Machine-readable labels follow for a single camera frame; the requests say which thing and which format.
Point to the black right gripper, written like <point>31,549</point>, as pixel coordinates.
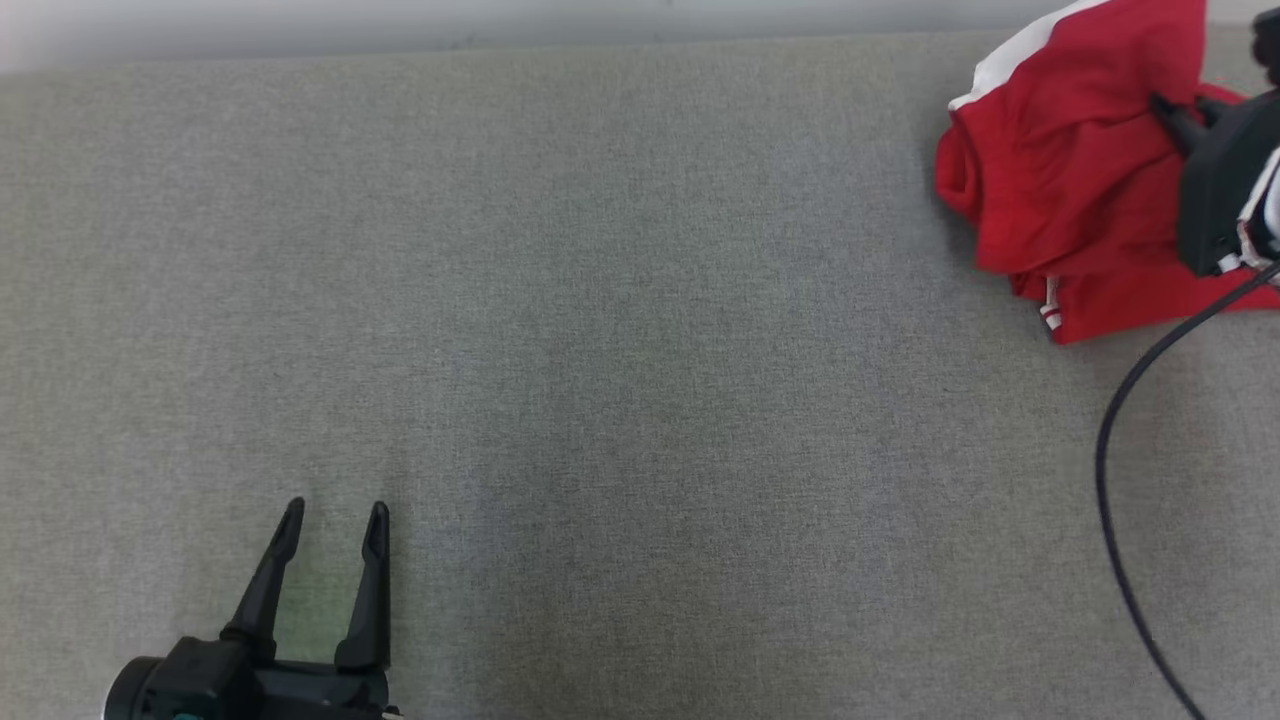
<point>1215,190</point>

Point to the red shorts with white trim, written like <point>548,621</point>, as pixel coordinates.
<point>1060,150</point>

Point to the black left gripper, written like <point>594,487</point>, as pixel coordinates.
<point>320,695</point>

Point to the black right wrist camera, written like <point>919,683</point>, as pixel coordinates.
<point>1270,45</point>

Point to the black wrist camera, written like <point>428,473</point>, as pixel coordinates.
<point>1270,45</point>
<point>190,675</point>

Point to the red Bulls basketball jersey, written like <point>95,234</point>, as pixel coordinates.
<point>1130,305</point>

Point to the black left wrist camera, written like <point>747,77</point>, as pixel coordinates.
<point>190,675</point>

